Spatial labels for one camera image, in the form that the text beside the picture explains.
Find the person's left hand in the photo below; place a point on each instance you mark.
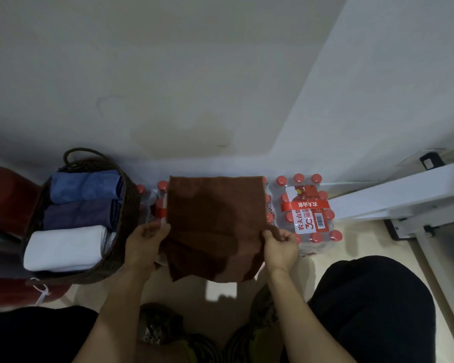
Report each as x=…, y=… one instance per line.
x=143, y=248

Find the person's right hand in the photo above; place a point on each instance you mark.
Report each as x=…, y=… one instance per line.
x=282, y=253

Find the person's left thumb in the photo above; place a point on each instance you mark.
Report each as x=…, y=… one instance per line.
x=158, y=229

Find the person's right thumb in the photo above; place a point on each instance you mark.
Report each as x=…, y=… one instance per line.
x=269, y=238

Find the brown towel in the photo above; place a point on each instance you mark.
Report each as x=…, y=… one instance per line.
x=215, y=226

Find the person's right forearm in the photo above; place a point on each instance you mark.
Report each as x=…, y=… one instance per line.
x=306, y=317

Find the person's left forearm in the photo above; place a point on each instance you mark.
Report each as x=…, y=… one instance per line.
x=109, y=313

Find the pack of red-capped water bottles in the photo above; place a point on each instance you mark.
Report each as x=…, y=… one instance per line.
x=308, y=215
x=155, y=206

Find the dark wicker basket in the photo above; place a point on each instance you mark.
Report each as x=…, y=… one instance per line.
x=94, y=219

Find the purple folded towel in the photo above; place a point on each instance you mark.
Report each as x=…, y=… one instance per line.
x=79, y=215

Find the blue folded towel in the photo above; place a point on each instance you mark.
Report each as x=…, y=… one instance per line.
x=85, y=187

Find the person's right shoe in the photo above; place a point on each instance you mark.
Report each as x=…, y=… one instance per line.
x=253, y=328

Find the person's shoe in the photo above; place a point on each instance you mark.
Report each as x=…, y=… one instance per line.
x=162, y=328
x=253, y=328

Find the white folded towel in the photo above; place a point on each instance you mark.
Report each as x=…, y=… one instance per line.
x=64, y=249

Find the person's left shoe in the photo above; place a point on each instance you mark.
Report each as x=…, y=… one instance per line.
x=162, y=328

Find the person's right leg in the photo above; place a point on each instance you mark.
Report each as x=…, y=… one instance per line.
x=370, y=309

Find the person's leg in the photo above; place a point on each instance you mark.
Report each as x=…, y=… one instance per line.
x=370, y=309
x=34, y=334

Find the red gas cylinder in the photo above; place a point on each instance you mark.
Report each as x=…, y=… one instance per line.
x=3, y=200

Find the person's left leg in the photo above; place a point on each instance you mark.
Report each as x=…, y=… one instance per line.
x=34, y=334

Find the white metal table frame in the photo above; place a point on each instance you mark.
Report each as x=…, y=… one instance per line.
x=401, y=196

